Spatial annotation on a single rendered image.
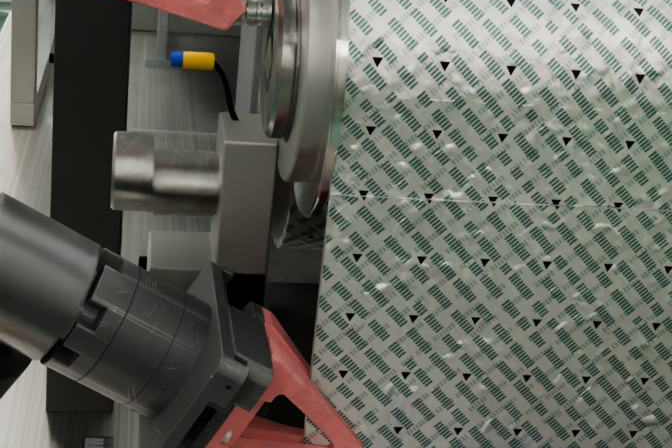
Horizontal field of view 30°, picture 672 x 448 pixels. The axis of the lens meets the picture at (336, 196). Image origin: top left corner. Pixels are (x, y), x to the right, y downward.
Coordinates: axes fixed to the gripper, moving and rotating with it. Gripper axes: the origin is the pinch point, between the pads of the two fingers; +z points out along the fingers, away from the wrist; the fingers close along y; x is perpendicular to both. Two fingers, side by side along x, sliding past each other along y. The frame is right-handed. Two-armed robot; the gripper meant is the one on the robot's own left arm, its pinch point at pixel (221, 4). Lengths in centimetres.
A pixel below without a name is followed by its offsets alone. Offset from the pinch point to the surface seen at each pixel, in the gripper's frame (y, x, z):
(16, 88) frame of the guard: -95, -38, 8
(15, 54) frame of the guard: -95, -35, 5
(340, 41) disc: 7.1, 3.2, 3.2
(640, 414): 7.1, -0.2, 27.2
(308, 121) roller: 5.8, -0.4, 5.0
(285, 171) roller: 2.6, -3.5, 7.0
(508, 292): 6.9, -0.1, 17.3
